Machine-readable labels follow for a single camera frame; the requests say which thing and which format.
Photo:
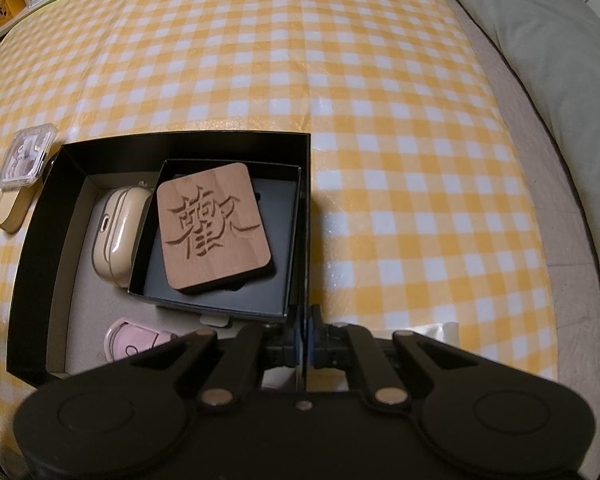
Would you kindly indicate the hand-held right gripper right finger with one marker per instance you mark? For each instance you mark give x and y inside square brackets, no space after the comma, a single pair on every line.
[314,347]

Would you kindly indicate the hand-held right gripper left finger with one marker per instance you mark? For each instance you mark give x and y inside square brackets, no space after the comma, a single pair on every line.
[294,345]

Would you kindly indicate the small black box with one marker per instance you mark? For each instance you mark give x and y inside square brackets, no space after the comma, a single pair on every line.
[285,220]

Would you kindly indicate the carved wooden coaster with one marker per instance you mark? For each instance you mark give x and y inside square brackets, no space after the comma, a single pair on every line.
[215,225]

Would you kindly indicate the small pink device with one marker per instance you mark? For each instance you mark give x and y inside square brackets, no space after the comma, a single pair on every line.
[135,337]

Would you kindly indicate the beige earbuds case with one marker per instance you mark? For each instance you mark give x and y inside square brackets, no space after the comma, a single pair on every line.
[117,230]

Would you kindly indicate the large black box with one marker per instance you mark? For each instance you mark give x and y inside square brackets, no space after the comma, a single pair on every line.
[35,270]

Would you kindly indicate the oval wooden box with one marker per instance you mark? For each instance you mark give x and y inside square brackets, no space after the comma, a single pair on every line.
[12,210]

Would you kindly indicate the clear plastic box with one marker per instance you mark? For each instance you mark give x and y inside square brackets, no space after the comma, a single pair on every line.
[27,157]

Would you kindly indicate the clear plastic film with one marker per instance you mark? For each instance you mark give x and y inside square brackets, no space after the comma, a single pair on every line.
[442,337]

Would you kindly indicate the grey quilted bed sheet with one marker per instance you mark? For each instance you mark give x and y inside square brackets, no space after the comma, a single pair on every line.
[570,285]

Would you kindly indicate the yellow checkered blanket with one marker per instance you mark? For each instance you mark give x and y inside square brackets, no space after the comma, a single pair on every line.
[330,60]

